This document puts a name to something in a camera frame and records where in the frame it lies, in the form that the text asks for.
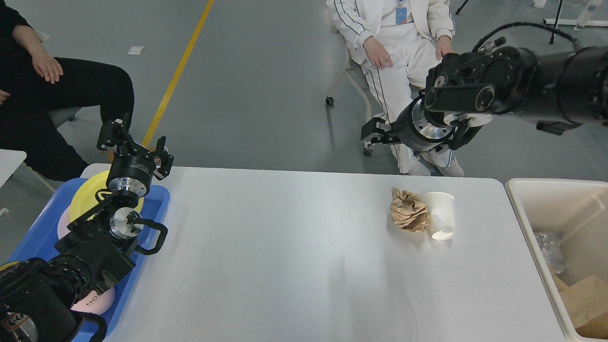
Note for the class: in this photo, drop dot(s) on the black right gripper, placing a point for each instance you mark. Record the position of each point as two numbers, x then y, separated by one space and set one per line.
414 128

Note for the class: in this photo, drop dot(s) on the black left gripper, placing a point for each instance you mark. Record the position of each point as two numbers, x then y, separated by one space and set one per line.
129 171

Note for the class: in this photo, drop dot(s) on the yellow plate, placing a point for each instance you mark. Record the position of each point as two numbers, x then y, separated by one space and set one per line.
85 197

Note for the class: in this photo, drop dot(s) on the brown paper ball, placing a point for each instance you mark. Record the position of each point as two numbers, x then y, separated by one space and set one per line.
408 210

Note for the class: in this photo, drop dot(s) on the white paper cup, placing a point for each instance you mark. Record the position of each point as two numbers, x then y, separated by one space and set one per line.
441 215

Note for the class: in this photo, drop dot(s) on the pink ribbed mug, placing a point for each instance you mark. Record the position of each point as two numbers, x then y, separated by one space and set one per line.
95 303

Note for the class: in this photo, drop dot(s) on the clear plastic wrap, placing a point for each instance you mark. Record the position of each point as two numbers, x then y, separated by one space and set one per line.
549 244

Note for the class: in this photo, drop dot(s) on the brown paper bag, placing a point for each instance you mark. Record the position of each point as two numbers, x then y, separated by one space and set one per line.
583 308

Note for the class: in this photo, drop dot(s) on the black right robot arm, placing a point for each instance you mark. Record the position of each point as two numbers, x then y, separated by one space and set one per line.
556 92

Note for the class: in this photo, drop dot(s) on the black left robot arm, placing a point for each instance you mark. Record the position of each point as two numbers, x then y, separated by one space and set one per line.
37 296

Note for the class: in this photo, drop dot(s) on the white office chair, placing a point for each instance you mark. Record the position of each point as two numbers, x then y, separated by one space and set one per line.
352 71

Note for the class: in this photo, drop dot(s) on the grey office chair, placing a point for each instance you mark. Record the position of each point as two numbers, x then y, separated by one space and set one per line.
63 115

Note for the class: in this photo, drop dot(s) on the person in white tracksuit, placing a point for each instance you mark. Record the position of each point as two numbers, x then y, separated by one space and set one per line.
396 43

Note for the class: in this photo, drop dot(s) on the pink plate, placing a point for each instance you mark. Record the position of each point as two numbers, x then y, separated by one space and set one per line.
63 222

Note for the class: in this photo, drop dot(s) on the person in black trousers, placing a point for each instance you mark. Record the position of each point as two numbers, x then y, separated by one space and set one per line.
33 82

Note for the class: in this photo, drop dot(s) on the white side table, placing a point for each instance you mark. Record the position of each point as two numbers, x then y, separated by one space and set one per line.
10 160

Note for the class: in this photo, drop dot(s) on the blue plastic tray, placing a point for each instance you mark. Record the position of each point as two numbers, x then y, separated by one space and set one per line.
40 239

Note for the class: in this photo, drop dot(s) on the cream plastic bin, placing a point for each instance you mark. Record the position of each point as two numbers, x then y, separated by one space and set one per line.
579 208

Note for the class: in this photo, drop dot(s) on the white stand base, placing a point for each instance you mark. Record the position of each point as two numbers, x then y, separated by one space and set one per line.
591 13

